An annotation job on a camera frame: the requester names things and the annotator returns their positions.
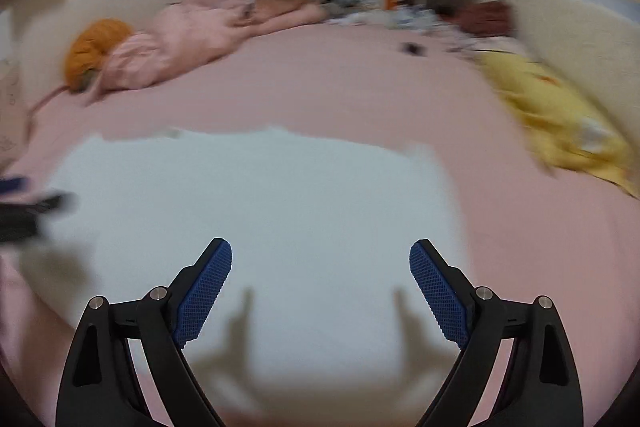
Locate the yellow patterned blanket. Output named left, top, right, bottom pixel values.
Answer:
left=476, top=51, right=639, bottom=198

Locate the patterned paper storage box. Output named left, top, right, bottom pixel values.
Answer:
left=0, top=60, right=30, bottom=170

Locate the dark red cloth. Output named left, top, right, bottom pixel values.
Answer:
left=454, top=0, right=514, bottom=37

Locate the pink crumpled duvet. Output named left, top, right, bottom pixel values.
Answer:
left=87, top=0, right=328, bottom=102

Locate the cream padded headboard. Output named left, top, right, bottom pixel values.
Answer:
left=479, top=0, right=640, bottom=168

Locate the orange plush pumpkin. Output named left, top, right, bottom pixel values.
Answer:
left=63, top=19, right=134, bottom=92

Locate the white fluffy cardigan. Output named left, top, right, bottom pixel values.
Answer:
left=17, top=128, right=468, bottom=425

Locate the small black object on bed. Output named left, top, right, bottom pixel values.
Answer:
left=401, top=43, right=426, bottom=57

